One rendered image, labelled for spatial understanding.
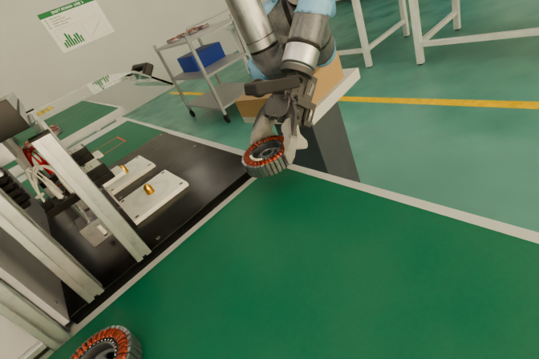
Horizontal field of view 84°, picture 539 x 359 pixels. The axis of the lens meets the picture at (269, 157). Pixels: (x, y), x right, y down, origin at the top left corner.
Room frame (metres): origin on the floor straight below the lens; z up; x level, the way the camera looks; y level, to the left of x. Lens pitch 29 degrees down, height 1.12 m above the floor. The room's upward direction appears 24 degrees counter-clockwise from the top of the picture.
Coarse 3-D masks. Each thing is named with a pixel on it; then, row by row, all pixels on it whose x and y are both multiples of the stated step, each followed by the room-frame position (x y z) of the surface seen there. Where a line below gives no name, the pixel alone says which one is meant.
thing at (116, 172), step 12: (84, 168) 0.67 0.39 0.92; (96, 168) 0.64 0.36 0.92; (108, 168) 0.65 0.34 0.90; (120, 168) 0.68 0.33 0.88; (96, 180) 0.63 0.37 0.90; (108, 180) 0.64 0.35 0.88; (60, 204) 0.59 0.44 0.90; (72, 204) 0.60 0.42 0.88; (48, 216) 0.58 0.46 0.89; (84, 216) 0.61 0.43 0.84
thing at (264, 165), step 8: (272, 136) 0.60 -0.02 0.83; (280, 136) 0.58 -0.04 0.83; (256, 144) 0.60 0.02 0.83; (264, 144) 0.59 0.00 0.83; (272, 144) 0.59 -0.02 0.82; (280, 144) 0.56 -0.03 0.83; (248, 152) 0.58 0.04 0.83; (256, 152) 0.59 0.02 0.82; (264, 152) 0.57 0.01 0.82; (272, 152) 0.55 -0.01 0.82; (280, 152) 0.52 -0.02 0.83; (248, 160) 0.55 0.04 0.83; (256, 160) 0.54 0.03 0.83; (264, 160) 0.52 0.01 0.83; (272, 160) 0.51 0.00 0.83; (280, 160) 0.51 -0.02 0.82; (248, 168) 0.53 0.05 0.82; (256, 168) 0.52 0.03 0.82; (264, 168) 0.51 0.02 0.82; (272, 168) 0.51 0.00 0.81; (280, 168) 0.51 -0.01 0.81; (256, 176) 0.52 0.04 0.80; (264, 176) 0.51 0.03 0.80
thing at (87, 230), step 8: (88, 216) 0.63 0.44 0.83; (96, 216) 0.62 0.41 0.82; (80, 224) 0.61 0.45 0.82; (88, 224) 0.60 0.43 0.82; (96, 224) 0.60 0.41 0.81; (80, 232) 0.58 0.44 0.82; (88, 232) 0.59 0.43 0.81; (96, 232) 0.60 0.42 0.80; (88, 240) 0.58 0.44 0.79; (96, 240) 0.59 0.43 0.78
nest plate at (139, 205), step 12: (156, 180) 0.75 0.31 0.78; (168, 180) 0.72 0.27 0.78; (180, 180) 0.69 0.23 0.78; (132, 192) 0.75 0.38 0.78; (144, 192) 0.72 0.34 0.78; (156, 192) 0.69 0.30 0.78; (168, 192) 0.66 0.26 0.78; (120, 204) 0.71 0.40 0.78; (132, 204) 0.68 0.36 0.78; (144, 204) 0.65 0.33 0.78; (156, 204) 0.63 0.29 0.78; (132, 216) 0.62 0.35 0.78; (144, 216) 0.61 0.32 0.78
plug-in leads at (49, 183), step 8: (32, 168) 0.60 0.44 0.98; (48, 168) 0.61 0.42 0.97; (32, 176) 0.60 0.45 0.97; (32, 184) 0.60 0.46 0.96; (48, 184) 0.61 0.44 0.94; (64, 184) 0.61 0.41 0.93; (56, 192) 0.61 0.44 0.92; (64, 192) 0.64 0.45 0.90; (72, 192) 0.61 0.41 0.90; (48, 200) 0.59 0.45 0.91; (48, 208) 0.59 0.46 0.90
